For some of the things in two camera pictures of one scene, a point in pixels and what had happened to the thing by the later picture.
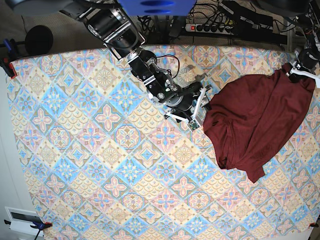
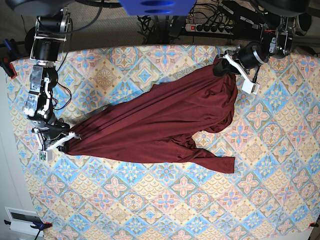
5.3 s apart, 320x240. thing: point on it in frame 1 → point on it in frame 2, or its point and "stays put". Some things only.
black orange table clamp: [8, 67] stays put
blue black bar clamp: [40, 226] stays put
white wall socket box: [21, 219] stays put
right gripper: [306, 59] → [251, 55]
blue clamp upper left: [7, 44] stays put
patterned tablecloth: [104, 162] stays put
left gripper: [183, 104] → [51, 129]
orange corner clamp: [313, 224] stays put
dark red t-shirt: [250, 117] → [157, 126]
